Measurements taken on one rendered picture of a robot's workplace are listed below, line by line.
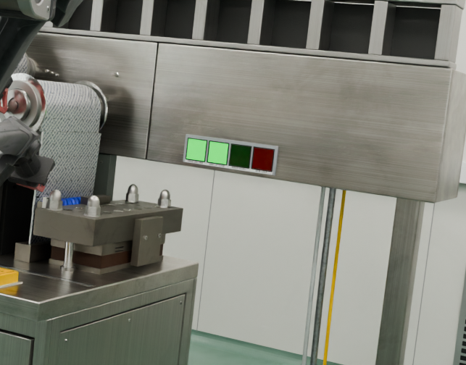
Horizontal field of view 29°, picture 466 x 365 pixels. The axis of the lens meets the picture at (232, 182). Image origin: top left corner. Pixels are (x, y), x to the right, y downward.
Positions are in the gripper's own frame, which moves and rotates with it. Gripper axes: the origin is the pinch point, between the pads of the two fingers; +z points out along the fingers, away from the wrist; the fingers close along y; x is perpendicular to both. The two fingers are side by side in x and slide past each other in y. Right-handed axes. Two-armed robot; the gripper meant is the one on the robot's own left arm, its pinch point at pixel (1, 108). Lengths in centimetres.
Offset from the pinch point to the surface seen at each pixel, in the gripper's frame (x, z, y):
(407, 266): 13, 49, 89
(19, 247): -22.7, 19.8, 9.8
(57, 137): 2.3, 10.1, 9.9
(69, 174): -0.6, 21.2, 10.7
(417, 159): 24, 20, 88
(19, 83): 6.7, -1.5, 1.6
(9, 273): -35.8, 2.6, 22.5
